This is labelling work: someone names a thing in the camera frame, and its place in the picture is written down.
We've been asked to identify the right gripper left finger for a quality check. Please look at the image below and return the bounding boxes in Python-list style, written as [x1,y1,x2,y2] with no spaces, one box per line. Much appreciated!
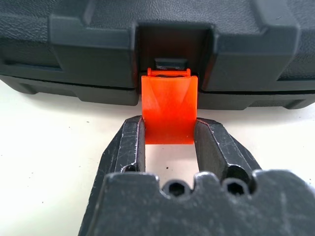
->
[94,116,149,178]

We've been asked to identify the orange case latch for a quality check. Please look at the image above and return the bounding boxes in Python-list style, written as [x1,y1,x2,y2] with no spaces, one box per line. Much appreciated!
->
[141,67,199,146]

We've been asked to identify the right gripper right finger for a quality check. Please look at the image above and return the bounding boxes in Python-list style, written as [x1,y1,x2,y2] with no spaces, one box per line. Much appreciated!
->
[192,117,263,193]

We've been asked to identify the black plastic tool case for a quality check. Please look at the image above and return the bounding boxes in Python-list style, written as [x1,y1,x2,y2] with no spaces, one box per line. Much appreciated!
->
[0,0,315,112]

